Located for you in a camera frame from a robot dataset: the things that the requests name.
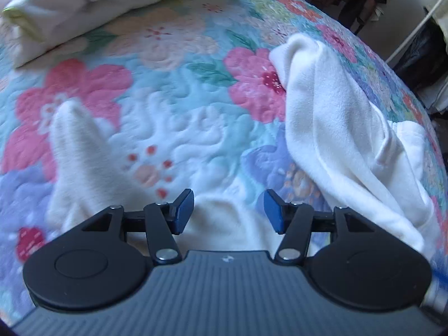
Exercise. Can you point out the floral quilt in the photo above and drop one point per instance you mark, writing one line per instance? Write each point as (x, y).
(168, 119)

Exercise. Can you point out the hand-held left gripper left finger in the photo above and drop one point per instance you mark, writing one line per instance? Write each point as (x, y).
(183, 213)

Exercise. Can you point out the white fleece garment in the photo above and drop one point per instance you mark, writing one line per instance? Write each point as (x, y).
(332, 122)

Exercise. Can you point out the dark bag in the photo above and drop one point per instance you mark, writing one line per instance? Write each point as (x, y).
(423, 59)

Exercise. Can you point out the folded white clothes stack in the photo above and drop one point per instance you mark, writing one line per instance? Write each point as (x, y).
(87, 0)

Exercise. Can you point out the clothes rack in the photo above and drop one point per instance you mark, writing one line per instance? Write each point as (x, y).
(409, 31)

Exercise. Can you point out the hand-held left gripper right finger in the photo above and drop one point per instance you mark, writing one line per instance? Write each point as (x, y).
(273, 213)

